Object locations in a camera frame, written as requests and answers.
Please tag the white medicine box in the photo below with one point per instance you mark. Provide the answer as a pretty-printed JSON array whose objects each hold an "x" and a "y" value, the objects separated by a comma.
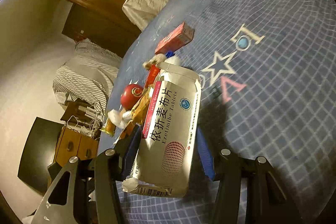
[{"x": 170, "y": 134}]

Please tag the blue bottle cap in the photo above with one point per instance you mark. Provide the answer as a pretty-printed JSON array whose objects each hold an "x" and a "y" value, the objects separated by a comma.
[{"x": 170, "y": 53}]

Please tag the dark wooden door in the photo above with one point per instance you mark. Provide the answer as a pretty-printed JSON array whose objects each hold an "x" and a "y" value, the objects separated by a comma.
[{"x": 105, "y": 29}]

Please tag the wooden dresser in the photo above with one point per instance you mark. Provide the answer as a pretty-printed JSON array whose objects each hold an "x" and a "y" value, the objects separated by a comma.
[{"x": 71, "y": 140}]

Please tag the beige plush toy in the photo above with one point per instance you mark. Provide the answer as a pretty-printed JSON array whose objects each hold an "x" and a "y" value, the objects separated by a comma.
[{"x": 155, "y": 60}]

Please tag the black television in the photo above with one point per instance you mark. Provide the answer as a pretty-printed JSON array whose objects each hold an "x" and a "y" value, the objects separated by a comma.
[{"x": 36, "y": 150}]

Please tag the white rolled face mask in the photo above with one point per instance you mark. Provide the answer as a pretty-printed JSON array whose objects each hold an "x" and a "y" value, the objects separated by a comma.
[{"x": 119, "y": 117}]

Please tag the striped grey cloth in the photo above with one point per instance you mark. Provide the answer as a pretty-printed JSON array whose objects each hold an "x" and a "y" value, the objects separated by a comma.
[{"x": 86, "y": 74}]

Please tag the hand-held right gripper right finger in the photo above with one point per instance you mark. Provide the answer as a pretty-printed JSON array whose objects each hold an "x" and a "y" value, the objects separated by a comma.
[{"x": 206, "y": 161}]

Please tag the orange snack packet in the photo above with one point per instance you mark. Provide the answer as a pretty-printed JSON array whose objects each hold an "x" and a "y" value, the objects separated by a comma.
[{"x": 143, "y": 108}]

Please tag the red cardboard box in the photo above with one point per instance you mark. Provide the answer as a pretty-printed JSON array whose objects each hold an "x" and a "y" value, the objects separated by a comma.
[{"x": 173, "y": 39}]

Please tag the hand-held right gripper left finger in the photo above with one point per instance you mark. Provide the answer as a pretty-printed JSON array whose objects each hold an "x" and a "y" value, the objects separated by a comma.
[{"x": 131, "y": 153}]

